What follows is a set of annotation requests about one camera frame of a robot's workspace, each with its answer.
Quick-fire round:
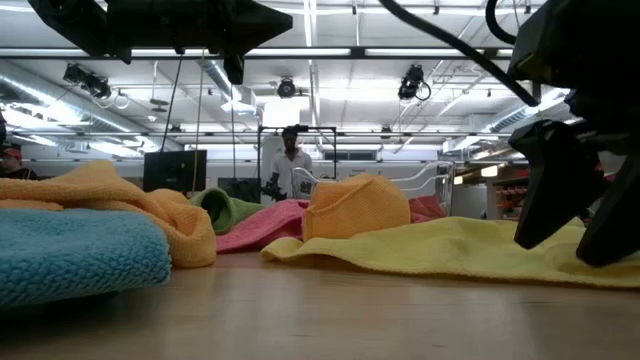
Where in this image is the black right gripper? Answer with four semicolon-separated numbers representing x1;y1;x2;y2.
507;0;640;251

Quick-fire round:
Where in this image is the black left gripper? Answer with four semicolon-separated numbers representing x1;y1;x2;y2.
107;0;294;85

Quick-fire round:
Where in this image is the yellow microfiber towel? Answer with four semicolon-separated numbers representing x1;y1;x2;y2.
259;215;640;290

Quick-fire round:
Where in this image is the orange microfiber towel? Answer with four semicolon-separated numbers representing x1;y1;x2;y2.
0;159;218;270
302;173;412;242

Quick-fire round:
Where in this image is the green microfiber towel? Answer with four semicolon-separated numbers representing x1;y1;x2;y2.
188;187;266;236

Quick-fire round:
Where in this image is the blue microfiber towel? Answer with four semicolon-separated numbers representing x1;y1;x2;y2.
0;208;172;309

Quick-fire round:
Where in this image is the shelf rack with orange bins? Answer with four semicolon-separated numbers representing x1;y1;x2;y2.
492;174;531;221

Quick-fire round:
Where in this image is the person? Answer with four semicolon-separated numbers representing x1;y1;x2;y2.
269;127;314;201
0;145;39;181

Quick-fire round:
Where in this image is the black monitor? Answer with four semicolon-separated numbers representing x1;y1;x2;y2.
143;149;208;194

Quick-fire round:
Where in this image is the grey ceiling duct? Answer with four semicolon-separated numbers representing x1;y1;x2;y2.
489;87;571;134
0;59;184;152

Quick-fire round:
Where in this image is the yellow hanging cord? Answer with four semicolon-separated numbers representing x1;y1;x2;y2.
192;49;206;194

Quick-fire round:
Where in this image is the black hanging cable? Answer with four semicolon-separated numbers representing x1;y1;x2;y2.
159;53;185;152

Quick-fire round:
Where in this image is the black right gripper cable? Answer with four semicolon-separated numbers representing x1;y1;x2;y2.
377;0;541;109

